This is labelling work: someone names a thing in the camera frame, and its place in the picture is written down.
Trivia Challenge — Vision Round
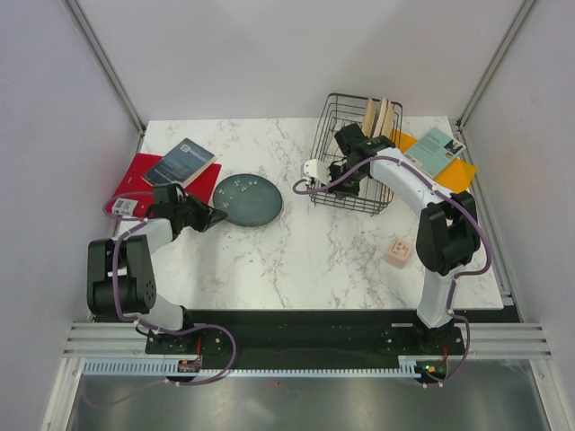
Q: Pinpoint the dark teal ceramic plate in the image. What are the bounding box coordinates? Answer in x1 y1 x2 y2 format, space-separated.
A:
212 173 283 227

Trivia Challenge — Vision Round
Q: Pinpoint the beige and blue plate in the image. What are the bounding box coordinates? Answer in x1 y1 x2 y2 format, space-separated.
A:
372 97 388 137

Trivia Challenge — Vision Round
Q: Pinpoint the beige bird plate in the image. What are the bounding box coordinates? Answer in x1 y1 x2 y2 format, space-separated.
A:
361 98 376 137
382 101 394 138

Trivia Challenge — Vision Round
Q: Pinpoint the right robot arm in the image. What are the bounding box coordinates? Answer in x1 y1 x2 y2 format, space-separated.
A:
328 123 480 354

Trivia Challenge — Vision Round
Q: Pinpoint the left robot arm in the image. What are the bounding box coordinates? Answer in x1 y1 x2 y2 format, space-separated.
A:
86 183 227 353

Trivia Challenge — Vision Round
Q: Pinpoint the dark blue book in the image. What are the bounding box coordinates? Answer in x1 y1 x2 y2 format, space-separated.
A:
142 138 217 188

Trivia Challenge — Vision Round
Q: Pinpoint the red notebook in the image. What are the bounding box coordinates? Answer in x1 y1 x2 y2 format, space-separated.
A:
102 153 221 219

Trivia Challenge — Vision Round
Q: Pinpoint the light teal paperback book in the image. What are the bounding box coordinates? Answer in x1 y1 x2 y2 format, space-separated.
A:
404 128 466 179

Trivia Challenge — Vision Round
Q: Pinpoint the pink cube power adapter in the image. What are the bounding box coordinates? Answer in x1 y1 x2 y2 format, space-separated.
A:
385 238 413 268

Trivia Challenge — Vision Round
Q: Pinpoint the orange translucent cutting mat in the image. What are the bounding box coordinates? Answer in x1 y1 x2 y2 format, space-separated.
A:
391 128 477 193

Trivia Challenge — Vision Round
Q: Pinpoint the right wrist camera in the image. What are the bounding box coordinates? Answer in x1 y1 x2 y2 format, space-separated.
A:
302 159 331 185

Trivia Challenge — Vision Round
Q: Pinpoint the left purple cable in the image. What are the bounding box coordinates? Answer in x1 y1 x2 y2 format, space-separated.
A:
82 190 238 408

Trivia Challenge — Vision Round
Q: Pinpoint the purple cable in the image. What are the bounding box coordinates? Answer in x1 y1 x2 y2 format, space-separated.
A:
82 190 238 408
292 154 491 390

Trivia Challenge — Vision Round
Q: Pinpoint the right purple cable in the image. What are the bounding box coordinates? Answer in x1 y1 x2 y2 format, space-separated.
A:
292 154 491 390

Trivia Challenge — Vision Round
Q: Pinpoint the black wire dish rack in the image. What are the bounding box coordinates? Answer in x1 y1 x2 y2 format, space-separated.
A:
310 92 403 216

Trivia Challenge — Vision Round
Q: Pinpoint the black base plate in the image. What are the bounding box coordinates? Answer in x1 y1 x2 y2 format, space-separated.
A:
146 310 464 368

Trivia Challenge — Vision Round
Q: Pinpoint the white slotted cable duct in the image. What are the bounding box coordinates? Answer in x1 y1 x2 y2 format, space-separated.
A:
82 357 421 378

